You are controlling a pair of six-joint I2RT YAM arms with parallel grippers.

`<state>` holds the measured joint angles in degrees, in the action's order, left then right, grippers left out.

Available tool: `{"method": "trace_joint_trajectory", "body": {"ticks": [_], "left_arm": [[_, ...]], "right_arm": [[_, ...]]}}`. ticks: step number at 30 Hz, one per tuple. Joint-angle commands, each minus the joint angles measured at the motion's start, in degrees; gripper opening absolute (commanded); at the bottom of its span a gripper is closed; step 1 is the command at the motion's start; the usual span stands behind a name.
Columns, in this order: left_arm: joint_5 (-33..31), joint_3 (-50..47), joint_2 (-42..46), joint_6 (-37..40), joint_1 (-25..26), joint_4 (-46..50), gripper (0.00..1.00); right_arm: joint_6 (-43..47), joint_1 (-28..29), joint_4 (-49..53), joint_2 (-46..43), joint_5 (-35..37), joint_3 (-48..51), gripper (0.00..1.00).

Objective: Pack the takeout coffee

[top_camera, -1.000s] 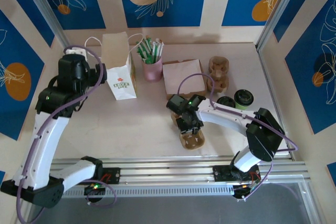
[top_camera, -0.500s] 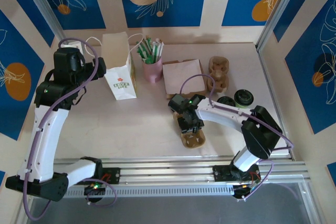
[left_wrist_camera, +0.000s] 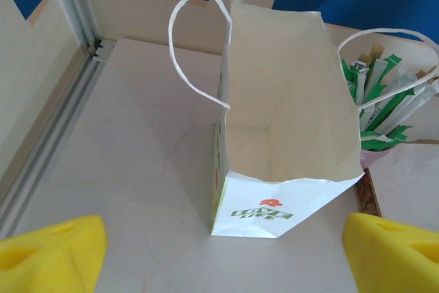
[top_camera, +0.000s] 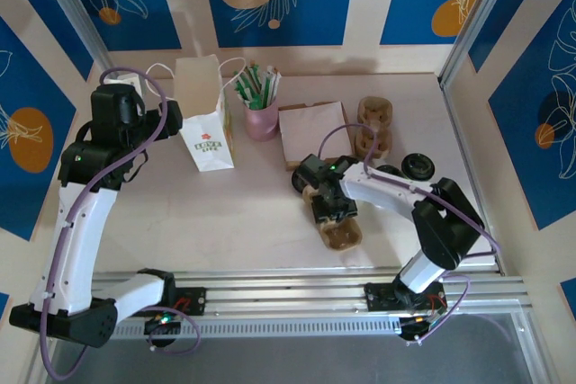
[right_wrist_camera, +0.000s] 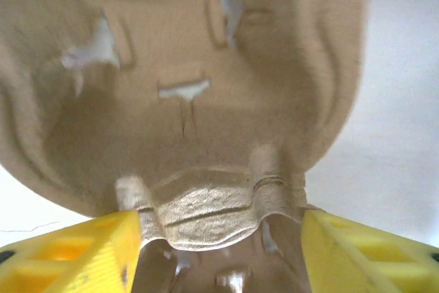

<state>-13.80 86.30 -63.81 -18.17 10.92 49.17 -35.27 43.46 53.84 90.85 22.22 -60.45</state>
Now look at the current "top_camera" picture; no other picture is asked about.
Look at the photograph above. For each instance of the brown pulp cup carrier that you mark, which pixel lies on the brown pulp cup carrier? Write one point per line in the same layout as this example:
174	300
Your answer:
380	109
342	238

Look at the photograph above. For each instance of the white paper takeout bag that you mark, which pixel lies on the white paper takeout bag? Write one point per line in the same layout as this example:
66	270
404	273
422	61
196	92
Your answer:
207	150

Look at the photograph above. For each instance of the white paper napkin stack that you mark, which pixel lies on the white paper napkin stack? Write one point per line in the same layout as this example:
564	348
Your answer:
310	132

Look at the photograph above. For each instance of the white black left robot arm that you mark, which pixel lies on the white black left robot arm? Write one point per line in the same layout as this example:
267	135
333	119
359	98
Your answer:
72	240

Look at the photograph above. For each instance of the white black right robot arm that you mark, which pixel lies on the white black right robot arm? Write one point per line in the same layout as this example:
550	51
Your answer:
382	186

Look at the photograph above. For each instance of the brown cardboard napkin tray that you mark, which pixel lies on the brown cardboard napkin tray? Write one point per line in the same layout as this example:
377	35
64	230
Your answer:
290	164

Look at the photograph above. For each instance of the green striped wrapped straw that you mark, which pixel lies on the green striped wrapped straw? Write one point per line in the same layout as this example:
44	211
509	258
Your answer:
255	83
243	87
243	95

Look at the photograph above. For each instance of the pink straw holder cup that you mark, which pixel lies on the pink straw holder cup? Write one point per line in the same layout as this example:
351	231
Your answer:
261	125

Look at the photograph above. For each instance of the white wrapped straw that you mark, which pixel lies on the white wrapped straw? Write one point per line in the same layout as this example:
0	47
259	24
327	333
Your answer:
273	86
267	85

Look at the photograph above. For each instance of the black controller board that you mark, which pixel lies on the black controller board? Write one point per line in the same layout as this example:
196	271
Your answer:
416	325
162	322

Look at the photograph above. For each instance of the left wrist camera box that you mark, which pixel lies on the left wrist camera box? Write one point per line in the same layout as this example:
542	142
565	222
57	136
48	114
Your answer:
126	83

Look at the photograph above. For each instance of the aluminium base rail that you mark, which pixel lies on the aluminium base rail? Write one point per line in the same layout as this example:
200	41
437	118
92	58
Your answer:
288	289

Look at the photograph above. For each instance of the aluminium frame post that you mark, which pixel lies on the aluminium frame post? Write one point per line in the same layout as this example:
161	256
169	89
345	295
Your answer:
482	11
78	11

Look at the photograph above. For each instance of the aluminium side rail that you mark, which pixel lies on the aluminium side rail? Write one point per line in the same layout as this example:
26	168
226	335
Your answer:
463	150

